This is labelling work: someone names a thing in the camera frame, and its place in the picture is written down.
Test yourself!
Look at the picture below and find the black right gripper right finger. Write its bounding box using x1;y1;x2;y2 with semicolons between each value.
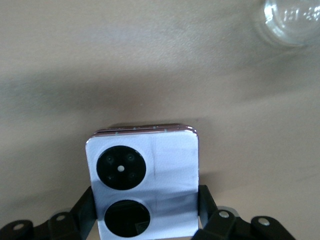
193;184;296;240

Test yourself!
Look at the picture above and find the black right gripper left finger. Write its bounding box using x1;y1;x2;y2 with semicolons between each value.
0;186;98;240

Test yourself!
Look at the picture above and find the lilac flip phone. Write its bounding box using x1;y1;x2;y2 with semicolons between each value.
84;122;201;238

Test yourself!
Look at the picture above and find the clear plastic cup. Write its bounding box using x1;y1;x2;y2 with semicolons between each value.
254;0;320;48

